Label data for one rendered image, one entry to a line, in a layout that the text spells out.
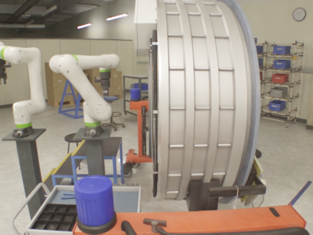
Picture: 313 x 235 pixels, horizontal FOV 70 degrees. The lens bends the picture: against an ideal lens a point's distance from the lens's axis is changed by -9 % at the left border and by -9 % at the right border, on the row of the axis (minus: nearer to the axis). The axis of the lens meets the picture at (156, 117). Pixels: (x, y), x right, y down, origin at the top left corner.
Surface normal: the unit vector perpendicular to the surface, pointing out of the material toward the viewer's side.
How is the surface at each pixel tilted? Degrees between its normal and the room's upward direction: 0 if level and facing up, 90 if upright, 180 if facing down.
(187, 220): 0
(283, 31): 90
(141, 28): 133
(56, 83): 90
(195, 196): 90
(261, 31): 90
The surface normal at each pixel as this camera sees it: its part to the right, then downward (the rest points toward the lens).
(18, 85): 0.66, 0.18
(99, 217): 0.45, 0.22
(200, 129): 0.03, 0.26
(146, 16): 0.02, -0.55
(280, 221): 0.00, -0.97
